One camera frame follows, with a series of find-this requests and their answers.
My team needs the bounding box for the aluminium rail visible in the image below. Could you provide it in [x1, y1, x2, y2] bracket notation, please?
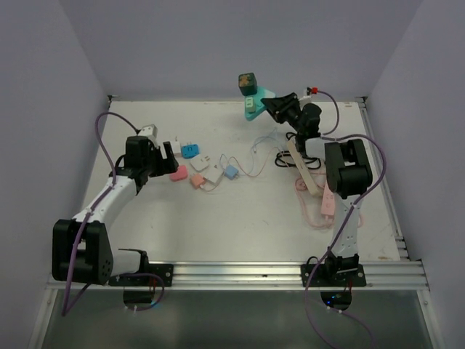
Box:
[46, 258, 429, 292]

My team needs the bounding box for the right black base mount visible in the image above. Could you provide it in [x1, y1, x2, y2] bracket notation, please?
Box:
[300, 254, 367, 287]

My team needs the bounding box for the pink adapter plug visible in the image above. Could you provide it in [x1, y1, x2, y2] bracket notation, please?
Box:
[169, 165, 189, 182]

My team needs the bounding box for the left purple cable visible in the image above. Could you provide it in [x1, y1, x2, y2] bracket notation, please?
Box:
[61, 111, 141, 316]

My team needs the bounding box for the dark green cube charger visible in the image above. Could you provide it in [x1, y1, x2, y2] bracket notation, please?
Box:
[238, 72, 258, 97]

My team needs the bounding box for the black coiled cable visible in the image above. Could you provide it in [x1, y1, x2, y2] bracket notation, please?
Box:
[275, 130, 324, 170]

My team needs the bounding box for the beige power strip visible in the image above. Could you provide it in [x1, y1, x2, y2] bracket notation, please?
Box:
[286, 140, 320, 196]

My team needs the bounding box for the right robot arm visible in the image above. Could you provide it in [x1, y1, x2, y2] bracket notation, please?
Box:
[262, 93, 373, 286]

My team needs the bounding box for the light blue usb charger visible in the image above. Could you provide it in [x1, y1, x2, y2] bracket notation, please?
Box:
[224, 164, 239, 180]

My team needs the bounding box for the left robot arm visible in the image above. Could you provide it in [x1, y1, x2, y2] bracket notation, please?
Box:
[52, 135, 179, 286]

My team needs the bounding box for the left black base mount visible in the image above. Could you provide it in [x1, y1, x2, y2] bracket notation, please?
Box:
[108, 263, 174, 287]

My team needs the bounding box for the teal power strip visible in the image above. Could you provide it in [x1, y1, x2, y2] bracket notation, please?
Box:
[244, 86, 277, 121]

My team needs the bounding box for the blue adapter plug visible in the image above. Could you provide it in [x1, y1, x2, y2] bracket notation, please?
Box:
[181, 144, 200, 159]

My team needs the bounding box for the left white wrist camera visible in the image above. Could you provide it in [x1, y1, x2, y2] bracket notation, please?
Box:
[137, 124, 158, 144]

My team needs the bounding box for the orange plug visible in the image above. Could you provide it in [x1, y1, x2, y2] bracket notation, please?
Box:
[190, 173, 206, 190]

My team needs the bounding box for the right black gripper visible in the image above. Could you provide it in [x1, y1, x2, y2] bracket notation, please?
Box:
[261, 93, 304, 135]

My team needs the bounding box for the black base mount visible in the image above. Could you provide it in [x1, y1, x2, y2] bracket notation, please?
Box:
[300, 254, 367, 287]
[108, 263, 174, 287]

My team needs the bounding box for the white folding extension socket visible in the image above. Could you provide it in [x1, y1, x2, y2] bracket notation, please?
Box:
[190, 154, 210, 172]

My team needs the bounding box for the pink power strip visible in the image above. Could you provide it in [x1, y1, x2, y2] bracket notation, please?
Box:
[293, 174, 364, 230]

